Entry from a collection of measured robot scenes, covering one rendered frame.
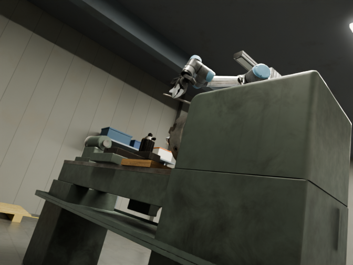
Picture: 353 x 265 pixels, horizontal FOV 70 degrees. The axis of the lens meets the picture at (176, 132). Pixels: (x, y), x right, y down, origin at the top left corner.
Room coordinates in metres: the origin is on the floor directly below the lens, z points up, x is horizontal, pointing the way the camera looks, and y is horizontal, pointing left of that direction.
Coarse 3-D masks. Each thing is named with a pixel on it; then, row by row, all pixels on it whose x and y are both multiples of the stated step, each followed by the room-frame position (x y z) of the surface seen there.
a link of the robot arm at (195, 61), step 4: (192, 56) 1.43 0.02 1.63; (196, 56) 1.42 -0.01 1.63; (192, 60) 1.41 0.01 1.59; (196, 60) 1.41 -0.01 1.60; (200, 60) 1.43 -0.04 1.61; (188, 64) 1.40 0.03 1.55; (192, 64) 1.40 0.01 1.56; (196, 64) 1.41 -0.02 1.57; (200, 64) 1.42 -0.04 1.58; (196, 68) 1.43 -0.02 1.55
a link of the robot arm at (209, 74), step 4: (200, 68) 1.42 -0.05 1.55; (204, 68) 1.42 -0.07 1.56; (208, 68) 1.43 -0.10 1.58; (196, 72) 1.45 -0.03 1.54; (200, 72) 1.44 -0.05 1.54; (204, 72) 1.43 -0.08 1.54; (208, 72) 1.43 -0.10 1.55; (212, 72) 1.44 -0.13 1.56; (196, 76) 1.52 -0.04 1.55; (200, 76) 1.47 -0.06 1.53; (204, 76) 1.45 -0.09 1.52; (208, 76) 1.44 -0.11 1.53; (212, 76) 1.44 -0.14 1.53; (200, 80) 1.51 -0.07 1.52; (204, 80) 1.50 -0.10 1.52; (208, 80) 1.47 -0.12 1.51
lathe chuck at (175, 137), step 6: (186, 114) 1.37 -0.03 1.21; (180, 120) 1.31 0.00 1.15; (180, 126) 1.29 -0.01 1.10; (174, 132) 1.31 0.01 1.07; (180, 132) 1.27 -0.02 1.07; (174, 138) 1.31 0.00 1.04; (180, 138) 1.27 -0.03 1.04; (174, 144) 1.32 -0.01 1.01; (174, 150) 1.34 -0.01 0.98; (174, 156) 1.37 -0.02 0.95
